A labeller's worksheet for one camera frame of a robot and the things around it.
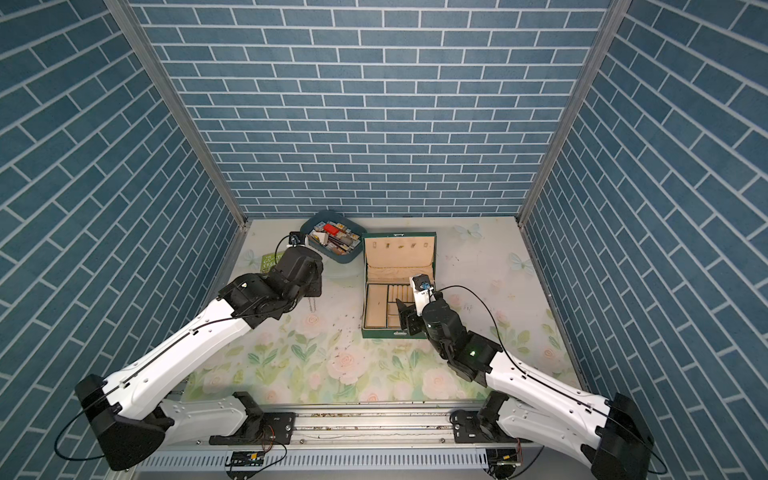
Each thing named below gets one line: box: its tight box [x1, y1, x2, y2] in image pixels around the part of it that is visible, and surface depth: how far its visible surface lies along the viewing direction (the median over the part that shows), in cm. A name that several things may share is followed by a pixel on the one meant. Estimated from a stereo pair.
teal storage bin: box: [300, 210, 368, 264], surface depth 115 cm
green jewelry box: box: [362, 232, 437, 339], surface depth 94 cm
